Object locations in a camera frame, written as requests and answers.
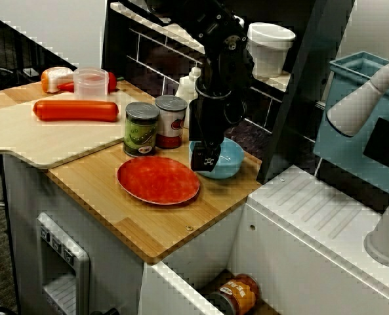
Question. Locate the dark tile backsplash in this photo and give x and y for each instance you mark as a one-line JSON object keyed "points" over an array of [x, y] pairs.
{"points": [[155, 65]]}

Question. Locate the orange beans can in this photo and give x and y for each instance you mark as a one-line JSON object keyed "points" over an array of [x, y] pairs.
{"points": [[243, 295]]}

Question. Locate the blue plastic bin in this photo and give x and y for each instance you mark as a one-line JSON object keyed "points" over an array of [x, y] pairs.
{"points": [[345, 154]]}

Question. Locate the green pea print can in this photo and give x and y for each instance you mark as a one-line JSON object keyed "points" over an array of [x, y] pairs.
{"points": [[141, 131]]}

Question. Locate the tall clear jar white lid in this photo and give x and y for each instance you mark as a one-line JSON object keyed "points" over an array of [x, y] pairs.
{"points": [[268, 52]]}

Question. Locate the red orange plate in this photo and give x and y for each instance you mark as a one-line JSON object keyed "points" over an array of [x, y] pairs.
{"points": [[158, 180]]}

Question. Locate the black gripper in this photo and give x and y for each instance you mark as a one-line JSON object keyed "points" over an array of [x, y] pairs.
{"points": [[209, 121]]}

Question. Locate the salmon sushi toy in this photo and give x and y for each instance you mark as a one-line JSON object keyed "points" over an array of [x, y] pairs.
{"points": [[54, 78]]}

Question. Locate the brass countertop screw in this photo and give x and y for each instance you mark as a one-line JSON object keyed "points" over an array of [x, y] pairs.
{"points": [[189, 227]]}

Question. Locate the tomato print can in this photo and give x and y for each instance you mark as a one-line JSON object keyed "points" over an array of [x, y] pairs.
{"points": [[171, 128]]}

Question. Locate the dark grey shelf unit frame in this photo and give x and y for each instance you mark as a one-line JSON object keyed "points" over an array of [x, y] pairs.
{"points": [[296, 115]]}

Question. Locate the white plastic bottle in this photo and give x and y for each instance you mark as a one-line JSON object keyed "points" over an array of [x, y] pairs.
{"points": [[184, 88]]}

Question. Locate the light blue bowl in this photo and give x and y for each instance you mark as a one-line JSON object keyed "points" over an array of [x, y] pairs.
{"points": [[230, 160]]}

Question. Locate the grey toy faucet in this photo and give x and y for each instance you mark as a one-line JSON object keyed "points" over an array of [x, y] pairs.
{"points": [[355, 108]]}

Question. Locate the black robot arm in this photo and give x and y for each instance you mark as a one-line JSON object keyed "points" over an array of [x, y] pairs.
{"points": [[220, 59]]}

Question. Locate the red toy chili pepper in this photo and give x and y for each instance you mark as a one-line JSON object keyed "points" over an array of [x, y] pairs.
{"points": [[112, 82]]}

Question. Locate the light wooden cutting board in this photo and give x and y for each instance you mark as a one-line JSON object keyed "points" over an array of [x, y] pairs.
{"points": [[50, 138]]}

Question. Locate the orange toy sausage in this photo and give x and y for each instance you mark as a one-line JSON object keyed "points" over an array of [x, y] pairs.
{"points": [[76, 111]]}

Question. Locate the light wooden shelf board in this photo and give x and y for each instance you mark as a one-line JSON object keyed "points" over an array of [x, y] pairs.
{"points": [[269, 82]]}

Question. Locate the clear plastic cup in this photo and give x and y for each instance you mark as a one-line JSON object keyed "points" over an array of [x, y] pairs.
{"points": [[90, 87]]}

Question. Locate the white toy sink unit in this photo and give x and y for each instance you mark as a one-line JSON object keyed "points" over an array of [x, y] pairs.
{"points": [[312, 229]]}

